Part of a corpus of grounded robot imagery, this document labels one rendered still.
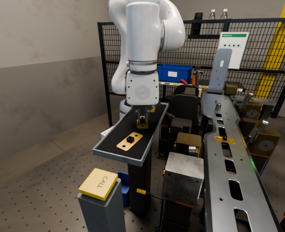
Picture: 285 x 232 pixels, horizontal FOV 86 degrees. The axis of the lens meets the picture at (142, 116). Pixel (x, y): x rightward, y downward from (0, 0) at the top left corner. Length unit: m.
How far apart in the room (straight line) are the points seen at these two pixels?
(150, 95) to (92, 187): 0.29
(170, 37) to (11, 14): 2.18
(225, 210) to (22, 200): 0.91
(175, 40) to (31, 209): 0.95
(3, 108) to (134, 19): 2.23
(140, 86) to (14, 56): 2.10
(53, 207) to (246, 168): 0.87
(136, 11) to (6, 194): 1.05
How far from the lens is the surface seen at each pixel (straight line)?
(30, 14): 2.53
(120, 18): 0.86
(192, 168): 0.46
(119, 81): 0.91
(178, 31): 0.45
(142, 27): 0.43
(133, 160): 0.39
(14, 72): 2.45
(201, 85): 1.52
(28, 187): 1.11
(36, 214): 0.98
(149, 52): 0.43
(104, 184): 0.36
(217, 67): 1.43
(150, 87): 0.46
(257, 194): 0.64
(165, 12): 0.53
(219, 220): 0.53
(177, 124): 0.66
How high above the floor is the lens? 1.43
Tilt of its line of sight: 28 degrees down
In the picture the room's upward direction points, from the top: straight up
